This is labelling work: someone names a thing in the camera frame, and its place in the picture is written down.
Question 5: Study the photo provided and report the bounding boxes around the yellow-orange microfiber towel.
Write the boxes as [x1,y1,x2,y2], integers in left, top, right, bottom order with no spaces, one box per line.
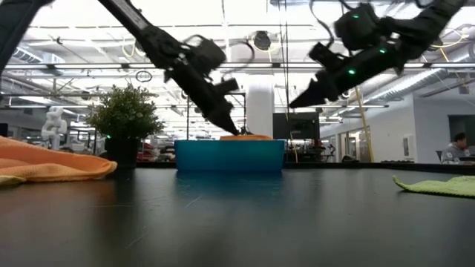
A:
[0,136,118,183]

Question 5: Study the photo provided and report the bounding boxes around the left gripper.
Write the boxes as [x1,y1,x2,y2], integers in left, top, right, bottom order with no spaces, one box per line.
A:
[165,36,241,135]

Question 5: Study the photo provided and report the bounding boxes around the orange microfiber towel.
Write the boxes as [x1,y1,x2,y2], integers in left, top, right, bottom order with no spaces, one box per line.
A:
[219,134,274,141]

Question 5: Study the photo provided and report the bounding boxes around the black monitor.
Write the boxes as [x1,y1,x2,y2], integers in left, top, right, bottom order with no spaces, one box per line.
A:
[272,112,321,141]

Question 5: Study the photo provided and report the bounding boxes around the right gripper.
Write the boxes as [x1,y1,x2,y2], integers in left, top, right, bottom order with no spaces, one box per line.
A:
[289,41,404,109]

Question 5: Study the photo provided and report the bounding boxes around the green microfiber towel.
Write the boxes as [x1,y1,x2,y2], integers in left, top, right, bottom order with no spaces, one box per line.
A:
[392,174,475,199]

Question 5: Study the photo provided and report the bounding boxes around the person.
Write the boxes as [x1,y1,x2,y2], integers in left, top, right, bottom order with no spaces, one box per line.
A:
[440,132,475,165]

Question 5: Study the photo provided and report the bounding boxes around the blue plastic bin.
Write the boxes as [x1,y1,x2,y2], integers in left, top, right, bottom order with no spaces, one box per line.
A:
[174,139,286,172]

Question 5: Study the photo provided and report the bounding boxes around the yellow microfiber towel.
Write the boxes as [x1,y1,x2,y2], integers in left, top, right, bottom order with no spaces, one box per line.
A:
[0,174,27,186]

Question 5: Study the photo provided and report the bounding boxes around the white wall dispenser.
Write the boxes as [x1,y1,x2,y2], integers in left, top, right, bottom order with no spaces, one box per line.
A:
[402,133,417,160]

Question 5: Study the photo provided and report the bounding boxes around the yellow hanging cable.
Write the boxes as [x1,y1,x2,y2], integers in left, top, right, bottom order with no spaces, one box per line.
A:
[354,87,375,163]

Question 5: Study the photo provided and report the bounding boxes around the small potted green plant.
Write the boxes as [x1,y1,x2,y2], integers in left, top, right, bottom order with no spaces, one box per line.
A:
[85,84,165,170]

